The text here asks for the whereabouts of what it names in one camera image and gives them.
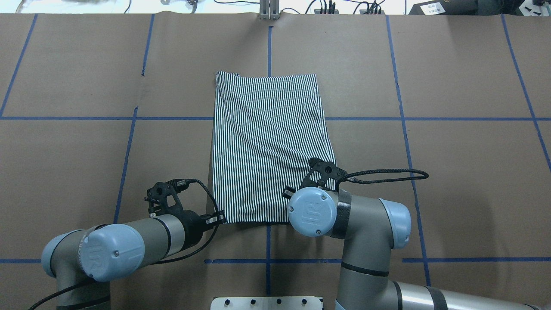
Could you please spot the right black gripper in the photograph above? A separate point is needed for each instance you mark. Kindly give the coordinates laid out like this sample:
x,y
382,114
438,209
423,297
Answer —
x,y
287,192

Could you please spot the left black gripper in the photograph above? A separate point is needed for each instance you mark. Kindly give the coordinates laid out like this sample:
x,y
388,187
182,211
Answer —
x,y
194,224

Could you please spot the striped polo shirt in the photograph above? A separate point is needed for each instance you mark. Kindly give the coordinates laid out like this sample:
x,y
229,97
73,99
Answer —
x,y
265,130

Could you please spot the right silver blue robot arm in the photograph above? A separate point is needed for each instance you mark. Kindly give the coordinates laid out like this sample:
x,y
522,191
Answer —
x,y
371,229

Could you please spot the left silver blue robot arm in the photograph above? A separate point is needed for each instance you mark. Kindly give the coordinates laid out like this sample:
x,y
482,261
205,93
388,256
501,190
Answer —
x,y
84,262

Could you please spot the black box with label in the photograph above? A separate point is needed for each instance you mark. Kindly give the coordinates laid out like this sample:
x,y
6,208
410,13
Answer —
x,y
445,7

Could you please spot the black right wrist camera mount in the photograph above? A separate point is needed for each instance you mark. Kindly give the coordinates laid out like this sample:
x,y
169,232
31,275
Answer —
x,y
322,174

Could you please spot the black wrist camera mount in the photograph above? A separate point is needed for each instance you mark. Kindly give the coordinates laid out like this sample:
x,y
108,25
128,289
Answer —
x,y
322,174
163,198

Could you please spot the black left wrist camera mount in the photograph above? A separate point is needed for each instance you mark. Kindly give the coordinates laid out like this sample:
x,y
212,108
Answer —
x,y
163,198

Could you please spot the white camera pole base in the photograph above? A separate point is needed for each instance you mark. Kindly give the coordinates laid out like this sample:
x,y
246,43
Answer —
x,y
268,303

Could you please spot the aluminium frame post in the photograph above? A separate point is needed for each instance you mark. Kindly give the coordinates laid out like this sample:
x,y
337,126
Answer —
x,y
269,10

